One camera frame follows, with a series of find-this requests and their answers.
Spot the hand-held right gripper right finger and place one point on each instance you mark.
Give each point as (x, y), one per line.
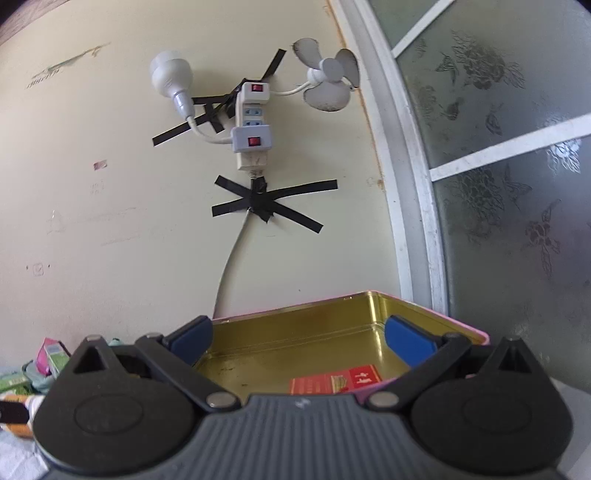
(408, 344)

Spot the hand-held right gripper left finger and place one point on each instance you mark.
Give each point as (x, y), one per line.
(191, 341)

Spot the pink tin box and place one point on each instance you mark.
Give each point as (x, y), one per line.
(286, 337)

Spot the green and pink carton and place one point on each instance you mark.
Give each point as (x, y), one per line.
(53, 357)

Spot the orange and white tube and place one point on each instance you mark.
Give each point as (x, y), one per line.
(35, 406)

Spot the green patterned white pack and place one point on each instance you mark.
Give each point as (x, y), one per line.
(14, 382)

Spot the red card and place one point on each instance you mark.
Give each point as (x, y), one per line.
(332, 384)

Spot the patterned frosted window glass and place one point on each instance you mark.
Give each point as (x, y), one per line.
(508, 240)

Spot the black tape strip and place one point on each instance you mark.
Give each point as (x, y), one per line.
(300, 221)
(304, 188)
(207, 99)
(178, 131)
(213, 121)

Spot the striped bed sheet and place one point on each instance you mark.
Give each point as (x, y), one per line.
(18, 457)

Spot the white power strip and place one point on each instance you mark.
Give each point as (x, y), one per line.
(251, 115)

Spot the white light bulb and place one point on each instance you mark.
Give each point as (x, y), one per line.
(168, 74)

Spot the small white fan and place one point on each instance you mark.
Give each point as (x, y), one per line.
(323, 69)

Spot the white switch adapter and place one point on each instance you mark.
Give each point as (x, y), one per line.
(251, 139)

